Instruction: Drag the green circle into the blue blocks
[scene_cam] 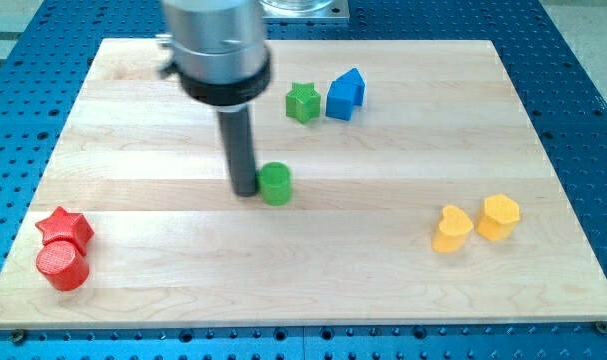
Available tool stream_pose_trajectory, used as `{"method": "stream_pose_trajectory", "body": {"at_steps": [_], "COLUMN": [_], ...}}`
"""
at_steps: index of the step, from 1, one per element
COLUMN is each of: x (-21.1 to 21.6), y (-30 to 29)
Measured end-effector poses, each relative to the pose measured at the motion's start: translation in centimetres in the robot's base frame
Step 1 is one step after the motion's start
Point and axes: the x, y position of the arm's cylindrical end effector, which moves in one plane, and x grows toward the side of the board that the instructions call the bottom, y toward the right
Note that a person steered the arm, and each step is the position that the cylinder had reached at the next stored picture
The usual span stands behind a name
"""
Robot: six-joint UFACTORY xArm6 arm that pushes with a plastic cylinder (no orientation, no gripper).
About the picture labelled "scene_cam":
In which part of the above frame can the blue cube block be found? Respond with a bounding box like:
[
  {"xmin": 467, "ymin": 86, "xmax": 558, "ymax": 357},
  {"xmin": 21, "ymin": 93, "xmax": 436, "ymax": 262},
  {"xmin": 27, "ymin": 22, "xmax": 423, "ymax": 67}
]
[{"xmin": 325, "ymin": 81, "xmax": 357, "ymax": 121}]

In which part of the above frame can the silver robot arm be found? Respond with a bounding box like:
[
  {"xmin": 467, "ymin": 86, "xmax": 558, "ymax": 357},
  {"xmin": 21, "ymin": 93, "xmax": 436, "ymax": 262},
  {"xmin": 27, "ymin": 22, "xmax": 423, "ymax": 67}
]
[{"xmin": 157, "ymin": 0, "xmax": 271, "ymax": 197}]

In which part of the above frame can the red star block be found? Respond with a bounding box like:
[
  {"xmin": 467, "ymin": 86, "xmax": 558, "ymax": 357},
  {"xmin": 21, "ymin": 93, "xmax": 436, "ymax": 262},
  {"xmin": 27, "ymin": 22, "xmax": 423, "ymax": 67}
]
[{"xmin": 35, "ymin": 207, "xmax": 94, "ymax": 256}]

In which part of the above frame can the yellow heart block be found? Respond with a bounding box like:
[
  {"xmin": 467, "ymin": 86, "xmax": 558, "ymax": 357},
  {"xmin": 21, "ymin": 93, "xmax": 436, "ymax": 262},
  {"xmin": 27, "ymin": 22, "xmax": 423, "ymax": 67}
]
[{"xmin": 431, "ymin": 205, "xmax": 474, "ymax": 253}]

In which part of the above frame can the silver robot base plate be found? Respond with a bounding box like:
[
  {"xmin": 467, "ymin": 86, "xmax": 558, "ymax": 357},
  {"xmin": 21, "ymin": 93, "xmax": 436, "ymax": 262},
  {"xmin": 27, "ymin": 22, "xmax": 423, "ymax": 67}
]
[{"xmin": 258, "ymin": 0, "xmax": 350, "ymax": 24}]

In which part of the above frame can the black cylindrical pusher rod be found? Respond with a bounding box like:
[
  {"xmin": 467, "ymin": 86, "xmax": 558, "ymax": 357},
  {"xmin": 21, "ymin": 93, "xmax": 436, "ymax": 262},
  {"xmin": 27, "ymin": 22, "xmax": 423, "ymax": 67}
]
[{"xmin": 216, "ymin": 104, "xmax": 258, "ymax": 197}]

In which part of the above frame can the green star block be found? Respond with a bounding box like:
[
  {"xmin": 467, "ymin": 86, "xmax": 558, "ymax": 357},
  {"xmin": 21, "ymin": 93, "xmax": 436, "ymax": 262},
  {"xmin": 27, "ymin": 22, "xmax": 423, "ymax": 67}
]
[{"xmin": 285, "ymin": 82, "xmax": 321, "ymax": 124}]

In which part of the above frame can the red cylinder block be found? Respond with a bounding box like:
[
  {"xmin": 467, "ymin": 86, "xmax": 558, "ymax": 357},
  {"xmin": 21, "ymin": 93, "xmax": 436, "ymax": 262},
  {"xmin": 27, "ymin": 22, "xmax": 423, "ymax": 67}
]
[{"xmin": 35, "ymin": 241, "xmax": 90, "ymax": 291}]

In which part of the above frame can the green cylinder block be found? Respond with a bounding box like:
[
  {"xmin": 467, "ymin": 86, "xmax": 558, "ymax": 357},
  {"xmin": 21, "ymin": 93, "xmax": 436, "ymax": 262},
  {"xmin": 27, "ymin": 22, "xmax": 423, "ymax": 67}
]
[{"xmin": 258, "ymin": 162, "xmax": 292, "ymax": 206}]

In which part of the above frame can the yellow hexagon block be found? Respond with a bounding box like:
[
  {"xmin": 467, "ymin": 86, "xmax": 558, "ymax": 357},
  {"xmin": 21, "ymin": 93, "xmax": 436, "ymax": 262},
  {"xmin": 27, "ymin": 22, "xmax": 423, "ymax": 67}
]
[{"xmin": 476, "ymin": 194, "xmax": 520, "ymax": 241}]

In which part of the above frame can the blue pentagon block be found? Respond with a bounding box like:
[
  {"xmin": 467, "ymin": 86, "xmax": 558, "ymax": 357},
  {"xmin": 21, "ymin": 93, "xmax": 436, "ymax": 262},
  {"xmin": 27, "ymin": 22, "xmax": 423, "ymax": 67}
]
[{"xmin": 337, "ymin": 68, "xmax": 365, "ymax": 106}]

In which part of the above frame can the wooden board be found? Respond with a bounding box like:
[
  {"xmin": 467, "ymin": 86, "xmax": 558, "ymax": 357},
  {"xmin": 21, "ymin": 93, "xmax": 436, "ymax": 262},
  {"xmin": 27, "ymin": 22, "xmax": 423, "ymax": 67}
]
[{"xmin": 0, "ymin": 39, "xmax": 607, "ymax": 329}]

